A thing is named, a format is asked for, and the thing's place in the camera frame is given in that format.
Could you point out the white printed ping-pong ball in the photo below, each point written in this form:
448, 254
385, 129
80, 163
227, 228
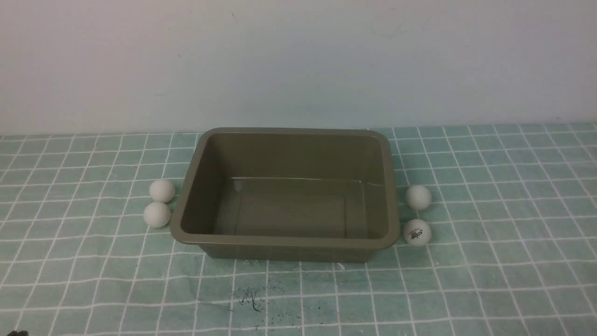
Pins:
417, 232

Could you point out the black robot arm left side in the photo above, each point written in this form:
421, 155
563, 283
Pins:
18, 333

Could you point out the green checkered tablecloth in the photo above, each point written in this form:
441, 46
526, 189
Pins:
513, 248

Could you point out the olive green plastic bin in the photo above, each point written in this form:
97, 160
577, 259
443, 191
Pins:
289, 194

